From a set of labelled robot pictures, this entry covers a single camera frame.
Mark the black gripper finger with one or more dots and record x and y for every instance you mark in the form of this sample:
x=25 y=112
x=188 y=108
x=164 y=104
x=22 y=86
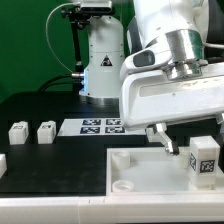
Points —
x=170 y=147

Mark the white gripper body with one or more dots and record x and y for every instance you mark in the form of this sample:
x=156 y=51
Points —
x=149 y=98

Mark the white square tabletop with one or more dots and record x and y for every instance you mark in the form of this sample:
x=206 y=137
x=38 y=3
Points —
x=150 y=170

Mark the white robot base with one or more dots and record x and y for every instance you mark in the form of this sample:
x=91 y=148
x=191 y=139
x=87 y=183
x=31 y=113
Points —
x=106 y=55

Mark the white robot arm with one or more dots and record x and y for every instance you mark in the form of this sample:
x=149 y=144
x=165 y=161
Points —
x=175 y=31

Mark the white sheet with tags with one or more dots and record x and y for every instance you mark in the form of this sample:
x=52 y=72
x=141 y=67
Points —
x=95 y=127

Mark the white block at left edge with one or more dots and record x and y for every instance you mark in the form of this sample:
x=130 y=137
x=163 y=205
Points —
x=3 y=165

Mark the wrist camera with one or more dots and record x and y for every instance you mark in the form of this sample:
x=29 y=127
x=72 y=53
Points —
x=145 y=58

